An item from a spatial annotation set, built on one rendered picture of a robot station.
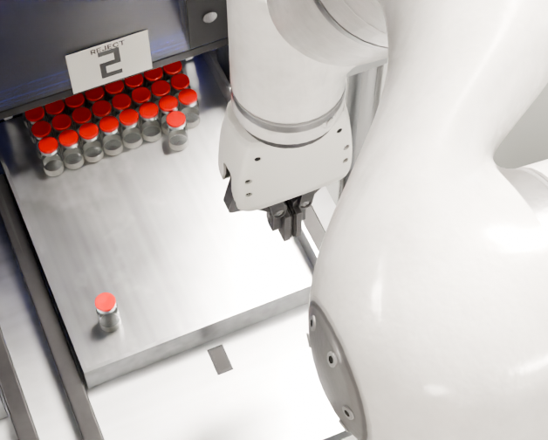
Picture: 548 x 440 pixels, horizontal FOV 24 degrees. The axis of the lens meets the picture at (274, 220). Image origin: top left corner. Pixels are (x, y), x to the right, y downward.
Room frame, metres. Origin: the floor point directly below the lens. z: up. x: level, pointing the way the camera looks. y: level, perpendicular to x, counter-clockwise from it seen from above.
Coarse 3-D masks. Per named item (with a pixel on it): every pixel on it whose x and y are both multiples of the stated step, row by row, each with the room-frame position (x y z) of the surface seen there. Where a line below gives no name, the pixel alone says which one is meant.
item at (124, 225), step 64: (192, 64) 0.91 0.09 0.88; (0, 128) 0.82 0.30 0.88; (192, 128) 0.82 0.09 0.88; (64, 192) 0.74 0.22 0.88; (128, 192) 0.74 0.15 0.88; (192, 192) 0.74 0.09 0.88; (64, 256) 0.66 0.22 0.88; (128, 256) 0.66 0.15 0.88; (192, 256) 0.66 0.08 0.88; (256, 256) 0.66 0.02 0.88; (64, 320) 0.57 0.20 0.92; (128, 320) 0.58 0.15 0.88; (192, 320) 0.58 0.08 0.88; (256, 320) 0.58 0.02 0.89
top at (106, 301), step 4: (104, 292) 0.59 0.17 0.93; (108, 292) 0.59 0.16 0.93; (100, 296) 0.59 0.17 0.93; (104, 296) 0.59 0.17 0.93; (108, 296) 0.59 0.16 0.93; (112, 296) 0.59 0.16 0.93; (96, 300) 0.58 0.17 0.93; (100, 300) 0.58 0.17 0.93; (104, 300) 0.58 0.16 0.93; (108, 300) 0.58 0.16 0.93; (112, 300) 0.58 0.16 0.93; (96, 304) 0.58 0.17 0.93; (100, 304) 0.58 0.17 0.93; (104, 304) 0.58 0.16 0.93; (108, 304) 0.58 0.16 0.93; (112, 304) 0.58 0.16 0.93; (100, 308) 0.57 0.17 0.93; (104, 308) 0.57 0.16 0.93; (108, 308) 0.57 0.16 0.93; (112, 308) 0.57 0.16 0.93
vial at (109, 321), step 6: (114, 306) 0.58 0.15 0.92; (96, 312) 0.58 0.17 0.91; (102, 312) 0.57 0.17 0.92; (108, 312) 0.57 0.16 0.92; (114, 312) 0.58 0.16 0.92; (102, 318) 0.57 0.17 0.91; (108, 318) 0.57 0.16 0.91; (114, 318) 0.57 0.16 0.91; (102, 324) 0.57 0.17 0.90; (108, 324) 0.57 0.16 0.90; (114, 324) 0.57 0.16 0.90; (108, 330) 0.57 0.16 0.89; (114, 330) 0.57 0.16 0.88
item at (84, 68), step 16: (144, 32) 0.82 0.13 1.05; (96, 48) 0.80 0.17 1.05; (112, 48) 0.80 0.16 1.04; (128, 48) 0.81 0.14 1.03; (144, 48) 0.82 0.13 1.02; (80, 64) 0.79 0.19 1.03; (96, 64) 0.80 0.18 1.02; (128, 64) 0.81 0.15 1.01; (144, 64) 0.82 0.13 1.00; (80, 80) 0.79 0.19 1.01; (96, 80) 0.80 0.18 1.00; (112, 80) 0.80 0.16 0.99
